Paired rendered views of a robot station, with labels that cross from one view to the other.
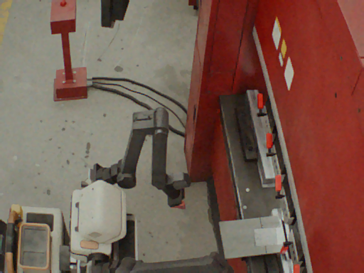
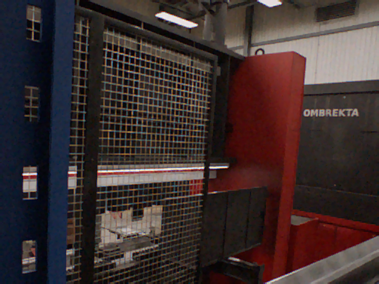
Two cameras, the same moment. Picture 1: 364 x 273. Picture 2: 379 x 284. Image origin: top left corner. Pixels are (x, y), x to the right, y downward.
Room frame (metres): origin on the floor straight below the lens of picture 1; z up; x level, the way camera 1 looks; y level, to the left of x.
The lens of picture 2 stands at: (0.12, -2.44, 1.63)
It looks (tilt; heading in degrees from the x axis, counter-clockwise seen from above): 7 degrees down; 59
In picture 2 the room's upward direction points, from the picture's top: 3 degrees clockwise
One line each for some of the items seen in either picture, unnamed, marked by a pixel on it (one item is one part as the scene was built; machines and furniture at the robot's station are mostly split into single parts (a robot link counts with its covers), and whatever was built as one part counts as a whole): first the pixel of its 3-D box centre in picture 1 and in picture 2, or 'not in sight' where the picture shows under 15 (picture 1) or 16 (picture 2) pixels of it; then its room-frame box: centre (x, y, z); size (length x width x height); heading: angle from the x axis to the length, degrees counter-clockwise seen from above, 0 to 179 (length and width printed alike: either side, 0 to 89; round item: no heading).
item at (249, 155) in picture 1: (246, 133); not in sight; (1.83, -0.17, 0.89); 0.30 x 0.05 x 0.03; 16
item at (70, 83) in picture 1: (66, 49); not in sight; (2.59, 0.99, 0.41); 0.25 x 0.20 x 0.83; 106
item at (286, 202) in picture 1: (296, 200); (141, 194); (1.29, -0.38, 1.26); 0.15 x 0.09 x 0.17; 16
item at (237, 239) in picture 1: (252, 237); (121, 228); (1.23, -0.25, 1.00); 0.26 x 0.18 x 0.01; 106
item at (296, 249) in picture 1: (304, 244); (118, 197); (1.10, -0.44, 1.26); 0.15 x 0.09 x 0.17; 16
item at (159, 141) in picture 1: (158, 152); not in sight; (1.33, 0.18, 1.40); 0.11 x 0.06 x 0.43; 10
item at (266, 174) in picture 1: (260, 137); not in sight; (1.80, -0.24, 0.92); 0.50 x 0.06 x 0.10; 16
